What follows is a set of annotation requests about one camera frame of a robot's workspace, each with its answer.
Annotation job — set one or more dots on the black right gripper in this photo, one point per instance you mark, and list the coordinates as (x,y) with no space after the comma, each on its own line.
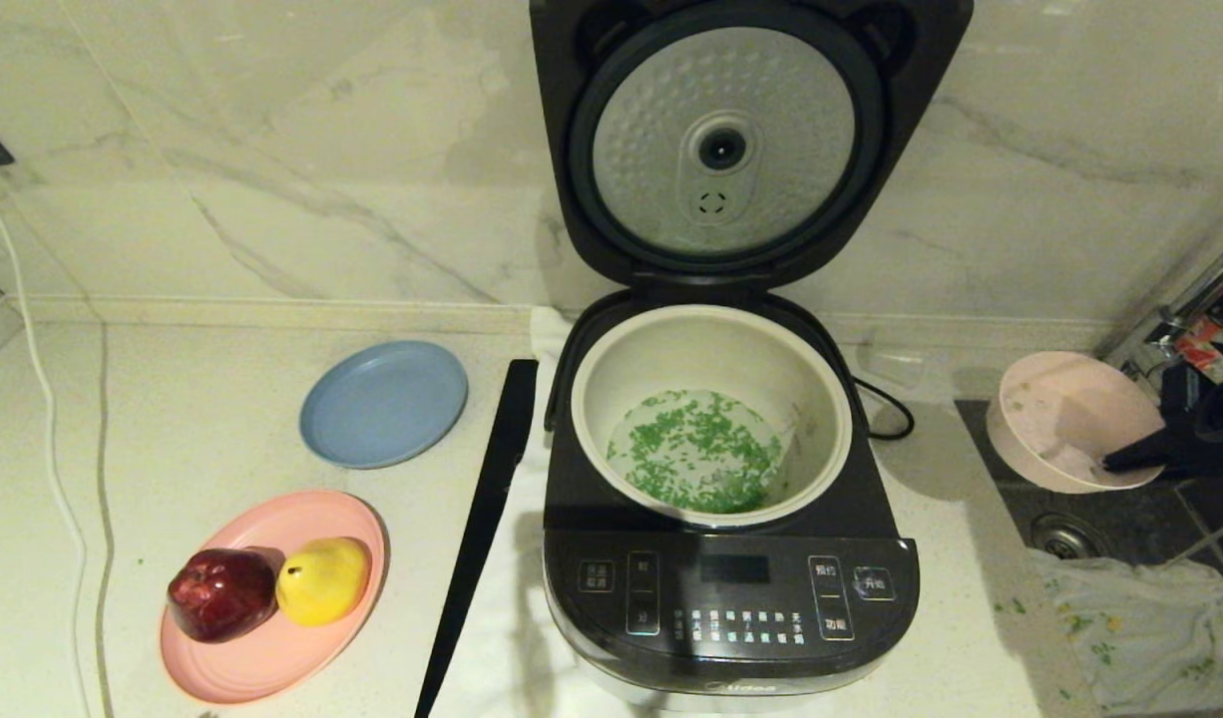
(1220,429)

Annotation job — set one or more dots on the long black flat strip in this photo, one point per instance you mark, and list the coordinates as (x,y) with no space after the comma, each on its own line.
(487,519)

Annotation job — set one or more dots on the round sink drain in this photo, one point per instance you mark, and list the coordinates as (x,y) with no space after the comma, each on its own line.
(1065,538)

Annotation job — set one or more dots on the pink plate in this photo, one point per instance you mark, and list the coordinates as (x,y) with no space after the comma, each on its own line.
(272,663)

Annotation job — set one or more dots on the pink bowl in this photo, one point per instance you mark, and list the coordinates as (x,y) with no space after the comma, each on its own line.
(1050,419)

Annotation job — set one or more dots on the red apple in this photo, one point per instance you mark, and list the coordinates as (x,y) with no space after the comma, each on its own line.
(219,593)

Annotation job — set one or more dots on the blue plate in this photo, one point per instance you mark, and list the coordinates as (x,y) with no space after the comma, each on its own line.
(382,404)

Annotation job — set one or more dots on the black rice cooker lid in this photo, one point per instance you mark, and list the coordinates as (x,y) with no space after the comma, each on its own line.
(572,100)

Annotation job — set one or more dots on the chrome faucet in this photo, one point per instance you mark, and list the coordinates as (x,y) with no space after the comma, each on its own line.
(1145,334)

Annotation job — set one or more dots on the yellow pear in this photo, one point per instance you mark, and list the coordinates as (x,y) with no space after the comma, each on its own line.
(322,580)

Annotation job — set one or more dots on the black rice cooker base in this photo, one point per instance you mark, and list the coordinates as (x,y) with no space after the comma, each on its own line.
(731,628)

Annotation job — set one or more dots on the white stained cloth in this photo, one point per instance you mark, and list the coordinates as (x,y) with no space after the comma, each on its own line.
(1150,638)

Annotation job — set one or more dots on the chopped green vegetables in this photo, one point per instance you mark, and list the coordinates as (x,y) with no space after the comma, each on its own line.
(696,454)

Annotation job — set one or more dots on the white inner pot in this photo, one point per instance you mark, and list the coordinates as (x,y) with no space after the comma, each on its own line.
(611,369)

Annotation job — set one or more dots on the orange printed bottle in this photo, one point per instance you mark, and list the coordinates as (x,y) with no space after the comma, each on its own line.
(1200,344)

